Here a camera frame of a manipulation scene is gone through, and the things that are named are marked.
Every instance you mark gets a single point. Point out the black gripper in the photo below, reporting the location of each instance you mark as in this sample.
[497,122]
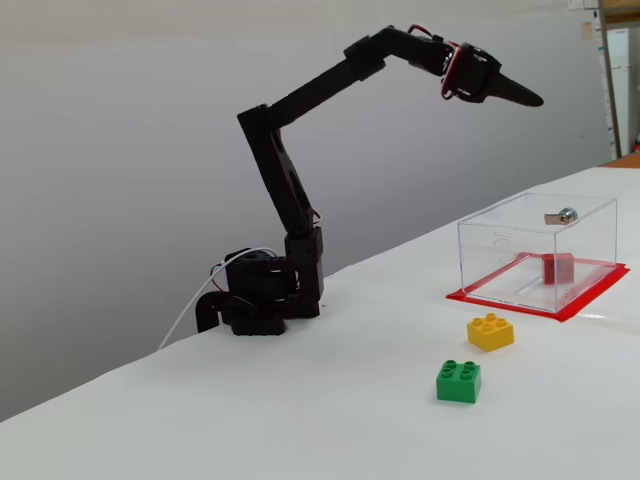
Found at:
[481,76]

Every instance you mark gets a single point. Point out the red lego brick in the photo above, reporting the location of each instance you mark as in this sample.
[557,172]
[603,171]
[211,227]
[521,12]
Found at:
[557,270]

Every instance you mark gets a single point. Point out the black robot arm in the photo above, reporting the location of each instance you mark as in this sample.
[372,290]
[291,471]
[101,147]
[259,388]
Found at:
[280,165]

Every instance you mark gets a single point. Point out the silver box lock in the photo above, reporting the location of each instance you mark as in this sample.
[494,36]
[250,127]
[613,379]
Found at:
[565,216]

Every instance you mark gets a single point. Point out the transparent plastic box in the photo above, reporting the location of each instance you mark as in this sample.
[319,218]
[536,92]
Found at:
[505,250]

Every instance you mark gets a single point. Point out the yellow lego brick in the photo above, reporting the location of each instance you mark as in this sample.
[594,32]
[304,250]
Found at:
[490,334]

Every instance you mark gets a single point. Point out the green lego brick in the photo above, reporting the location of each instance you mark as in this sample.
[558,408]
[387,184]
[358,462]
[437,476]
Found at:
[457,385]

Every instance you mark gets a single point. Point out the beige paper note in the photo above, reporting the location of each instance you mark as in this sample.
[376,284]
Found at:
[586,30]

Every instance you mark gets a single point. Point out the black table clamp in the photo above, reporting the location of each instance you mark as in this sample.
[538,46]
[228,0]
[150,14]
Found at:
[202,315]

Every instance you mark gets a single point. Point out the grey metal shelf post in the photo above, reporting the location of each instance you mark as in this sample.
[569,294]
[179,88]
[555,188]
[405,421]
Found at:
[609,75]

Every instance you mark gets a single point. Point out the red tape frame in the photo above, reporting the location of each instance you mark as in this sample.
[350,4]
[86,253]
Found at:
[580,306]

